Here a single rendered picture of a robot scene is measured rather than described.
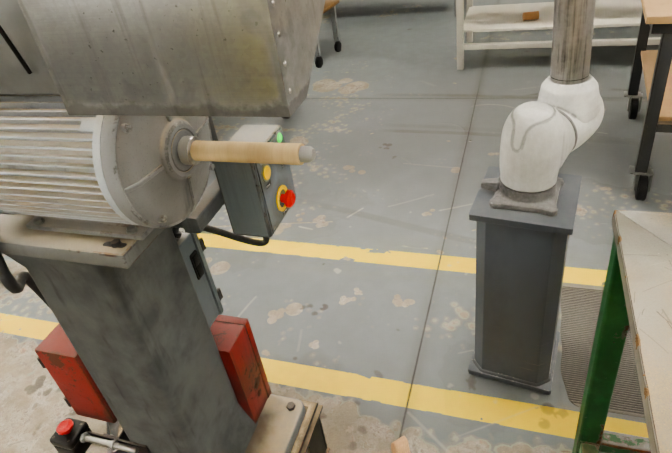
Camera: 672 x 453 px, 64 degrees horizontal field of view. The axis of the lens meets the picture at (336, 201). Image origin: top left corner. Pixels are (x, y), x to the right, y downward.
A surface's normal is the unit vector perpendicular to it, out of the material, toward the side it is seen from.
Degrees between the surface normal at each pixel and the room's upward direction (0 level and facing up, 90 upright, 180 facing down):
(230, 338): 0
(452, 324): 0
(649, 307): 0
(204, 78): 90
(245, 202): 90
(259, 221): 90
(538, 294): 90
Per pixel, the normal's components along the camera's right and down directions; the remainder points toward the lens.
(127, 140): 0.68, 0.04
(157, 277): 0.95, 0.06
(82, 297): -0.29, 0.56
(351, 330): -0.14, -0.82
